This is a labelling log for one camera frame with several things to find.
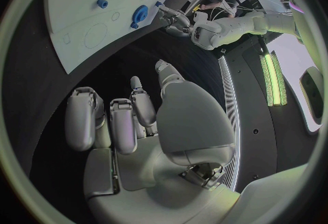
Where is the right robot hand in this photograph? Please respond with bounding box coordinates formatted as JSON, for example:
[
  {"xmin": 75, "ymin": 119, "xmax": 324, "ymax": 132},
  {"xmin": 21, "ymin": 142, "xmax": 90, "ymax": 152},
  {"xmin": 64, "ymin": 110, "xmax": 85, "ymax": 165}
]
[{"xmin": 64, "ymin": 59, "xmax": 242, "ymax": 224}]

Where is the blue gear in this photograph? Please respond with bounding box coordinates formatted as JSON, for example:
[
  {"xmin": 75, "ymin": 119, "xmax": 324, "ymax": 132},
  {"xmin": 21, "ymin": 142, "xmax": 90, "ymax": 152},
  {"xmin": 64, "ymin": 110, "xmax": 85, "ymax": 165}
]
[{"xmin": 132, "ymin": 4, "xmax": 149, "ymax": 22}]

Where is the white cable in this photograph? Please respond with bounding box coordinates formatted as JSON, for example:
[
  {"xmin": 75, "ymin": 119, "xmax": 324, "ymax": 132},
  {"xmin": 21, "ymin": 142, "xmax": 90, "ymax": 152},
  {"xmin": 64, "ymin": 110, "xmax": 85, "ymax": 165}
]
[{"xmin": 211, "ymin": 0, "xmax": 288, "ymax": 22}]

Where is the white task board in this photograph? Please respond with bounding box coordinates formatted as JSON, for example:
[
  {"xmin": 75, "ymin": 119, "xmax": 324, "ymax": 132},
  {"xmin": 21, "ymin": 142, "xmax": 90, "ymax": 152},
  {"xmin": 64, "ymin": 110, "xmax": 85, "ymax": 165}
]
[{"xmin": 43, "ymin": 0, "xmax": 201, "ymax": 75}]

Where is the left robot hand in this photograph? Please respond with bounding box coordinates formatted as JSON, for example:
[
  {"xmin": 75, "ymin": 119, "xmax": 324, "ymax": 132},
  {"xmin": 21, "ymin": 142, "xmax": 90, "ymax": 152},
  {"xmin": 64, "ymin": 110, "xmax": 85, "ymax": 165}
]
[{"xmin": 157, "ymin": 5, "xmax": 195, "ymax": 38}]

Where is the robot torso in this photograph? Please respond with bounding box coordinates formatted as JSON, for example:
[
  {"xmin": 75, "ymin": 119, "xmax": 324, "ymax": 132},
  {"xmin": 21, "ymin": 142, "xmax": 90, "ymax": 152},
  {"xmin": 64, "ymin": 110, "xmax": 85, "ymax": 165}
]
[{"xmin": 217, "ymin": 0, "xmax": 328, "ymax": 194}]

